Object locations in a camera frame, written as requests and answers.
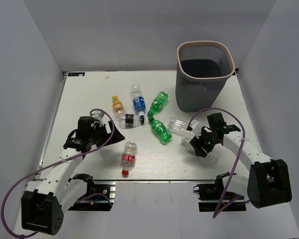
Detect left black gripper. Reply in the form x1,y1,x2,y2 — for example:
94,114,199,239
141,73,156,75
89,120,125,147

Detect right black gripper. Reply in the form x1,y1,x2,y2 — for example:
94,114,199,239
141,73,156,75
190,126,219,158

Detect white cap labelled bottle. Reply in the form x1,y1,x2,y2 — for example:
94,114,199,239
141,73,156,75
181,132,220,168

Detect red label red cap bottle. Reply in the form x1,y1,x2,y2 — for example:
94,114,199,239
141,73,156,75
121,141,137,177

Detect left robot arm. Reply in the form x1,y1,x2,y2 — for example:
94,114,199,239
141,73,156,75
21,110,125,236

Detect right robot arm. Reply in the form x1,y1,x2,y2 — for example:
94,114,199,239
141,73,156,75
189,113,292,208

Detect grey mesh waste bin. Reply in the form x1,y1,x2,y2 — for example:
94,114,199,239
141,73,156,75
175,41,235,112

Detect black label clear bottle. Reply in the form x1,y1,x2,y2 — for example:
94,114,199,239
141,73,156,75
118,113,145,128

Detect orange cap small bottle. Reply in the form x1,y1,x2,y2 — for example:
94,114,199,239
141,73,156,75
112,95,126,119

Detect clear unlabelled plastic bottle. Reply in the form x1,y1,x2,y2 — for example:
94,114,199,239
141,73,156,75
167,117,194,136

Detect blue label clear bottle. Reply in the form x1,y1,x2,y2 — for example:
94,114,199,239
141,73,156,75
130,84,146,118

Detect lower green plastic bottle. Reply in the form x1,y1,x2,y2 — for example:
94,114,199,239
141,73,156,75
149,117,172,144

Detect green plastic bottle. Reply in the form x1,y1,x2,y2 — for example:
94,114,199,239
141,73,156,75
147,91,168,117
149,117,172,144

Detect upper green plastic bottle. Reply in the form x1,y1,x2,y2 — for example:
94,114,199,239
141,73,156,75
147,91,168,117

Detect blue corner label sticker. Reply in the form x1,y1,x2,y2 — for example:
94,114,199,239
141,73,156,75
68,72,85,77

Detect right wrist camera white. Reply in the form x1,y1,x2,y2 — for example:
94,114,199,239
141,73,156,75
186,119,199,131

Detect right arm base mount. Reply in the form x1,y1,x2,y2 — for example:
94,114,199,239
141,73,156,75
193,183,246,212

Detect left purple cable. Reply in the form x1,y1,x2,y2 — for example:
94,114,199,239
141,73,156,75
0,108,115,237

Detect purple cable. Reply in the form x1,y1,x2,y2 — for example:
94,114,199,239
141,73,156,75
188,107,246,219
0,108,115,237

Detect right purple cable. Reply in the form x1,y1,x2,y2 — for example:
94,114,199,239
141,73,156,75
188,107,246,219

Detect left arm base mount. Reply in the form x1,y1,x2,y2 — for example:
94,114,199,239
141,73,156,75
69,181,116,212

